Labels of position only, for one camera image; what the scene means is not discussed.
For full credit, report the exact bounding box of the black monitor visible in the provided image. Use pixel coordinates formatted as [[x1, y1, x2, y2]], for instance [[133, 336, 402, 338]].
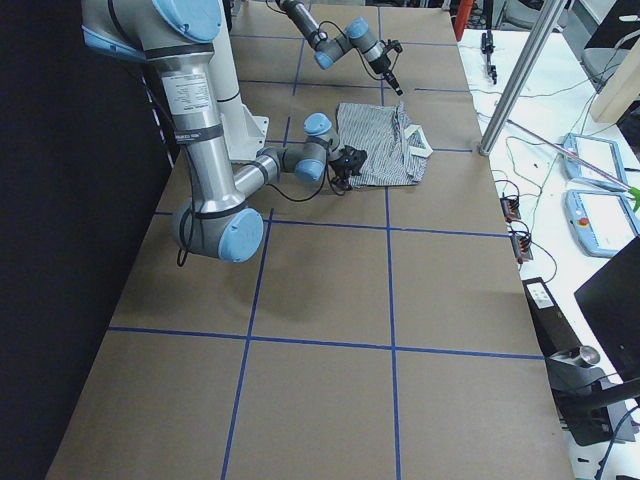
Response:
[[574, 238, 640, 380]]

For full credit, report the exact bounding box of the silver reacher grabber tool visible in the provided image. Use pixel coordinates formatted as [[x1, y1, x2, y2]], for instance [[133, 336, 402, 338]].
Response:
[[506, 119, 640, 212]]

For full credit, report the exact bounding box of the far blue teach pendant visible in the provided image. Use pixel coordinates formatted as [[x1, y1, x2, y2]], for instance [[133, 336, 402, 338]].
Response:
[[562, 133, 627, 192]]

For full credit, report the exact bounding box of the black long box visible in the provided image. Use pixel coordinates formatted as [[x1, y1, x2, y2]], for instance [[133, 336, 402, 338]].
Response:
[[522, 277, 582, 357]]

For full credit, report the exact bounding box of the blue teach pendant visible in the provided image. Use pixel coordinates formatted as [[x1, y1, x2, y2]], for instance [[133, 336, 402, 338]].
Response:
[[565, 190, 639, 258], [562, 133, 627, 192]]

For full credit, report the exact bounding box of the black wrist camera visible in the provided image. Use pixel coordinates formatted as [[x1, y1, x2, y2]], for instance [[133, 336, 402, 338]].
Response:
[[343, 146, 367, 176], [385, 39, 403, 54]]

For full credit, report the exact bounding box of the red cylinder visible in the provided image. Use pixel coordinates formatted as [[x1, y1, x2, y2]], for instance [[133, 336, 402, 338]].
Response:
[[453, 0, 474, 41]]

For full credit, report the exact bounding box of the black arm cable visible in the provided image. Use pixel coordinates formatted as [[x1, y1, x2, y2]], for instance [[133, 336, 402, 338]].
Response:
[[267, 0, 361, 51], [175, 164, 341, 267]]

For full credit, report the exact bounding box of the black reacher grabber tool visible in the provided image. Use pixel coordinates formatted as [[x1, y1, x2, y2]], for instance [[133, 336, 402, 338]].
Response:
[[481, 28, 498, 85]]

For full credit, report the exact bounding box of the orange circuit board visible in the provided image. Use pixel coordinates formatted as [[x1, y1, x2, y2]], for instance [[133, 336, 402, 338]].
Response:
[[500, 196, 521, 223], [509, 231, 533, 265]]

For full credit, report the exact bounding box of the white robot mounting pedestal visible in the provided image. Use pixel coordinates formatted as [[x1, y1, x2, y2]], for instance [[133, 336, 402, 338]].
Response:
[[209, 0, 269, 164]]

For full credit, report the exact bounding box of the blue white striped polo shirt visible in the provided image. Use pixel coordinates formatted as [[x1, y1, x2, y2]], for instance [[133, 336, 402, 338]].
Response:
[[337, 102, 433, 188]]

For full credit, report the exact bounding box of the orange circuit board near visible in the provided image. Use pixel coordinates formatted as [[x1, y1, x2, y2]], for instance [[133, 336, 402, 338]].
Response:
[[509, 231, 533, 265]]

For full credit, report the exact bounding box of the orange circuit board far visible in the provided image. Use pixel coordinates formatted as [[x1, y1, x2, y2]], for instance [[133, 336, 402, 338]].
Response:
[[500, 196, 521, 223]]

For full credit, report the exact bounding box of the near blue teach pendant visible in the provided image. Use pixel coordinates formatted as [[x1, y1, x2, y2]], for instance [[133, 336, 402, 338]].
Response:
[[565, 190, 639, 258]]

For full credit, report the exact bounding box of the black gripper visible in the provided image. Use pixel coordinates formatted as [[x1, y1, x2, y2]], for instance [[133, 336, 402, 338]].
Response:
[[330, 145, 367, 195], [374, 53, 403, 95]]

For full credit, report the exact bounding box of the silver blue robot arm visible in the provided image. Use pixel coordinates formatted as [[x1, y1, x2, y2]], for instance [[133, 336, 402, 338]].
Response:
[[276, 1, 403, 96], [82, 1, 367, 263]]

